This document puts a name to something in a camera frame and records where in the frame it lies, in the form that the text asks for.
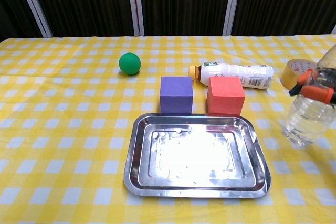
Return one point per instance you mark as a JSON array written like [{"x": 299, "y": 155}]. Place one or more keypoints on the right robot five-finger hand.
[{"x": 315, "y": 94}]

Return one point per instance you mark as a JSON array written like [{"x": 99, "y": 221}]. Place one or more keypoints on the transparent plastic bottle green cap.
[{"x": 304, "y": 120}]

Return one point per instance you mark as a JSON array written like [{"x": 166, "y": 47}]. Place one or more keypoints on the white drink bottle orange cap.
[{"x": 236, "y": 73}]

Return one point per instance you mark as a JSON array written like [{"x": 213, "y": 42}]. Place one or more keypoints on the shiny metal tray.
[{"x": 194, "y": 155}]

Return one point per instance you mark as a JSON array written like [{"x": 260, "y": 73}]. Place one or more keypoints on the clear packing tape roll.
[{"x": 287, "y": 75}]

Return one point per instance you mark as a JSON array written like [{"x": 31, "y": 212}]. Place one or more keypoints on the red foam cube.
[{"x": 225, "y": 98}]

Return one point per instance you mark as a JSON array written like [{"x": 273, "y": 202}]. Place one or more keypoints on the purple foam cube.
[{"x": 176, "y": 98}]

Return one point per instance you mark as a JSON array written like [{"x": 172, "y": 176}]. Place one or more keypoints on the green ball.
[{"x": 130, "y": 63}]

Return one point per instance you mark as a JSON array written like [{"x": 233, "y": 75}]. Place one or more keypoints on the yellow white checkered tablecloth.
[{"x": 65, "y": 129}]

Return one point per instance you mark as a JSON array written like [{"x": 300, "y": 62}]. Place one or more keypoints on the white aluminium frame post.
[
  {"x": 34, "y": 6},
  {"x": 232, "y": 6},
  {"x": 136, "y": 6}
]

